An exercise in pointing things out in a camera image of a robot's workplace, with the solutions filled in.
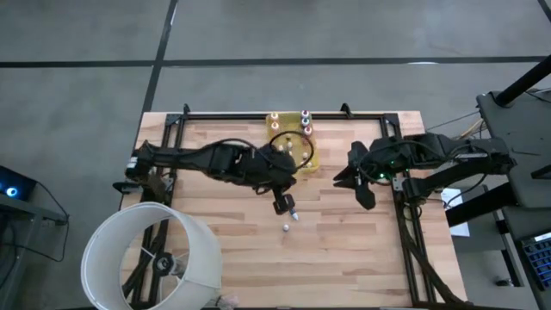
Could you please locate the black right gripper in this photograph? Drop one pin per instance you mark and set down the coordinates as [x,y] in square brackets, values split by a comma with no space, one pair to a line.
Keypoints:
[370,163]

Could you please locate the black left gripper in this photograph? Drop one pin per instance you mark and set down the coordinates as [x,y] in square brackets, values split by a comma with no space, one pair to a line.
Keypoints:
[269,168]

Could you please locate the orange large dropper bottle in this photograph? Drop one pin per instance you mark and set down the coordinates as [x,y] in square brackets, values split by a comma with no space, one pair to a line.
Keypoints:
[274,125]
[274,115]

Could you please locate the red bottle with orange tip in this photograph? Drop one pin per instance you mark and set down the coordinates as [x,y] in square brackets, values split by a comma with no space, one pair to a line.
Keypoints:
[307,130]

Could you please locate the green large dropper bottle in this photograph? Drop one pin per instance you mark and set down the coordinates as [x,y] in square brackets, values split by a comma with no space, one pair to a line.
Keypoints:
[305,122]

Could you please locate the dark red large dropper bottle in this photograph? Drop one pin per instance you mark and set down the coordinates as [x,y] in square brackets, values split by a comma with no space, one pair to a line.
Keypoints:
[305,113]

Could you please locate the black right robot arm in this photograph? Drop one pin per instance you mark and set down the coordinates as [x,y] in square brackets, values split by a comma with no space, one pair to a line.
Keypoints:
[465,163]

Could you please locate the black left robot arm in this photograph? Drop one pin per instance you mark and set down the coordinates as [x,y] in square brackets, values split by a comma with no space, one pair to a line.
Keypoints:
[185,157]

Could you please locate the yellow translucent plastic tray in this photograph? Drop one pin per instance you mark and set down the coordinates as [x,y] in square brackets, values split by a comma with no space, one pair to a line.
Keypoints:
[297,118]

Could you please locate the white paper sheet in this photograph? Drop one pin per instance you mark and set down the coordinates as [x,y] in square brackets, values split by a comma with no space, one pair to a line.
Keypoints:
[454,202]

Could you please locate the white round lampshade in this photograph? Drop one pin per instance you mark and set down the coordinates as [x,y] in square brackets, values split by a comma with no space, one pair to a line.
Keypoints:
[202,267]

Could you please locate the black stand beam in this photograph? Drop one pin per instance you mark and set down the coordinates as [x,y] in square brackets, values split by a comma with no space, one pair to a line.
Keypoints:
[478,208]

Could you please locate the crumpled pale cloth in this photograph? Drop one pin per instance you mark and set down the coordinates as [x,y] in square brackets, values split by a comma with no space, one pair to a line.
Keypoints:
[227,302]

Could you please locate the black lamp socket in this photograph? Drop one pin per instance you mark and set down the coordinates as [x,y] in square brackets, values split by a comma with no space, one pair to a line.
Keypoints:
[163,263]

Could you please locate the grey keyboard shelf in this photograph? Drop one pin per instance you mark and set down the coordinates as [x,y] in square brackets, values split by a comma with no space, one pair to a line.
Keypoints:
[518,221]

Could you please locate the grey metal cart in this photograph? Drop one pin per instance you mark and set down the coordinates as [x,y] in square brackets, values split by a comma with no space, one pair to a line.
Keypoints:
[516,125]

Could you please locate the black round pole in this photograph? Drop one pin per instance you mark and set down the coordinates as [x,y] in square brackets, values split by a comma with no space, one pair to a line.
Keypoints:
[523,80]

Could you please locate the backlit keyboard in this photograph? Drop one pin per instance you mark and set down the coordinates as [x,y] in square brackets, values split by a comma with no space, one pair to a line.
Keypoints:
[540,258]

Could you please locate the grey side table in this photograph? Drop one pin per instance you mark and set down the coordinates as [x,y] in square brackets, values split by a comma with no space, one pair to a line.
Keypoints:
[43,212]

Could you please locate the black device with blue light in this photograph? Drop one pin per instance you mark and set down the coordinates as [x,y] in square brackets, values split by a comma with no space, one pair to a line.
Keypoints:
[17,185]

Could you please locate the silver metal frame bracket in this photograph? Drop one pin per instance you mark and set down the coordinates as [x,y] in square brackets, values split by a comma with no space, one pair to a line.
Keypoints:
[397,184]

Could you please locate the black frame clamp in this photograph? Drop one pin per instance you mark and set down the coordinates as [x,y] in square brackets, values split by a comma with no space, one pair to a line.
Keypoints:
[345,108]
[186,108]
[125,187]

